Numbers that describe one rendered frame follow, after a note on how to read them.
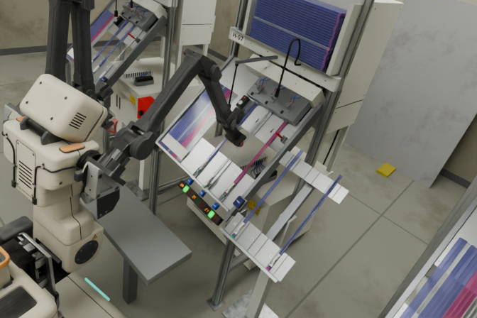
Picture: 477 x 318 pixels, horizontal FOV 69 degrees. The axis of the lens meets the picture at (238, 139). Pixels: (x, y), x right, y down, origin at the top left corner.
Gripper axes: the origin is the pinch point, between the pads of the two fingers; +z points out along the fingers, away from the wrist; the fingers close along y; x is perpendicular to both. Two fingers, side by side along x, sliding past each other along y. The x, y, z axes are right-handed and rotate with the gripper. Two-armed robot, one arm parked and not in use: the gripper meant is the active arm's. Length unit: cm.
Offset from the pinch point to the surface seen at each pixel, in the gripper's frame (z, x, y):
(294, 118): -6.8, -25.2, -17.6
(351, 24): -36, -65, -23
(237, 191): 3.7, 19.3, -15.1
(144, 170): 53, 49, 83
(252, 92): -7.4, -25.3, 12.4
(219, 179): 3.9, 20.5, -2.5
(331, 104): -3.6, -42.8, -25.6
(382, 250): 146, -30, -67
